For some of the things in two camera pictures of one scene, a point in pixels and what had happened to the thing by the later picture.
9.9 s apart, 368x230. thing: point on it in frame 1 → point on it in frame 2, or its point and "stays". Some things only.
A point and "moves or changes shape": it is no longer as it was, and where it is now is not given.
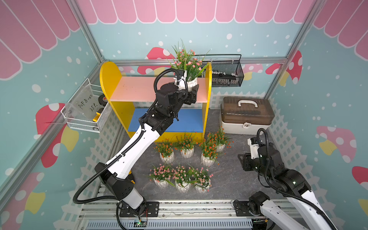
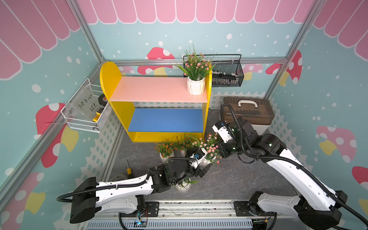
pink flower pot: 182,181 stays
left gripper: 190,97 → 198,172
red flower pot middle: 186,145 stays
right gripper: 245,162 → 222,143
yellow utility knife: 95,119 stays
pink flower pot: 202,178 → 213,153
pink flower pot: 188,64 moves or changes shape
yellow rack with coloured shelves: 133,97 stays
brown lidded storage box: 245,115 stays
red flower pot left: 166,148 stays
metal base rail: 175,215 stays
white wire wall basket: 79,111 stays
